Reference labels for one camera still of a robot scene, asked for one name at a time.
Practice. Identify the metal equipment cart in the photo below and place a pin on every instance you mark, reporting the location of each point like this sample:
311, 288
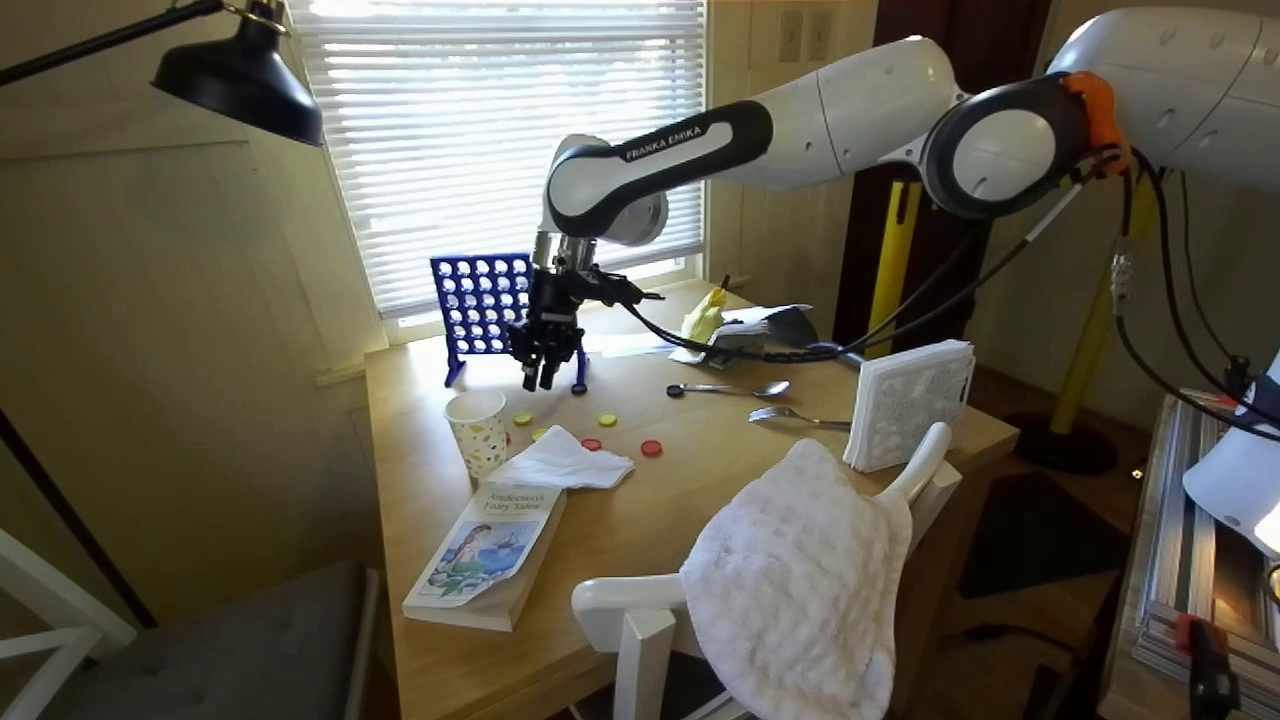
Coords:
1191, 564

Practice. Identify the white sponge block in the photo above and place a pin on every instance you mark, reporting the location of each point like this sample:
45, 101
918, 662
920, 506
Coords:
900, 399

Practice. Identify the far white chair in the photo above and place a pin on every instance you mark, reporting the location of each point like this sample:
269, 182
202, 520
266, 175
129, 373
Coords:
66, 628

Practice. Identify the silver spoon far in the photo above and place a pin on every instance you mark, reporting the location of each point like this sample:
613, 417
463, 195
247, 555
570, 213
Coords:
730, 391

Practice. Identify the white dotted paper cup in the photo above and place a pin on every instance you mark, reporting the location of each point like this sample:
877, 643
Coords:
483, 428

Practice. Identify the white wooden chair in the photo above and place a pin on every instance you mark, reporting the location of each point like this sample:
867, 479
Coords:
694, 602

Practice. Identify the children's picture book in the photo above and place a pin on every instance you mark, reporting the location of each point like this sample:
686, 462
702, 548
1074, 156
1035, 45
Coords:
487, 564

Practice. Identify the white paper napkin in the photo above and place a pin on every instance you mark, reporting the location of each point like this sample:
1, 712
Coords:
562, 462

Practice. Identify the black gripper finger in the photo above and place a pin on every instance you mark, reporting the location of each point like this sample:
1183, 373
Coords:
529, 376
549, 373

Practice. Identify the black desk lamp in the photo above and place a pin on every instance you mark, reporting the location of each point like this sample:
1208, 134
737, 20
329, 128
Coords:
240, 76

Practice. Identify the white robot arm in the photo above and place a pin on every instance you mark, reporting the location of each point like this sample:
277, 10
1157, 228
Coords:
1134, 86

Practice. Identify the window blinds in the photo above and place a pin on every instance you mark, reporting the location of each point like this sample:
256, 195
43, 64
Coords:
440, 115

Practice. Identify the yellow black barrier post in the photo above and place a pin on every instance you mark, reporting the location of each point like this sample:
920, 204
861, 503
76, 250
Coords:
894, 266

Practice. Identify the white towel on chair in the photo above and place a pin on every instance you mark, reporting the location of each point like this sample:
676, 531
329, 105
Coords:
793, 587

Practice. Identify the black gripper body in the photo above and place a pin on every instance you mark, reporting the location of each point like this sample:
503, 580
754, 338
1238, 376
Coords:
549, 335

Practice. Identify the yellow banana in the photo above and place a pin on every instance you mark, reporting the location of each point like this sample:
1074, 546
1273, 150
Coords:
707, 317

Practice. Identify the silver spoon near edge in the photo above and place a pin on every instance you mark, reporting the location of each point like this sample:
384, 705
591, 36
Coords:
774, 412

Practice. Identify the blue connect four grid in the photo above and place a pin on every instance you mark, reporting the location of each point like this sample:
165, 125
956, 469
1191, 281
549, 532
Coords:
483, 299

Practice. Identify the red game disc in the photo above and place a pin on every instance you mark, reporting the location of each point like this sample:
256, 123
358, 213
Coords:
649, 449

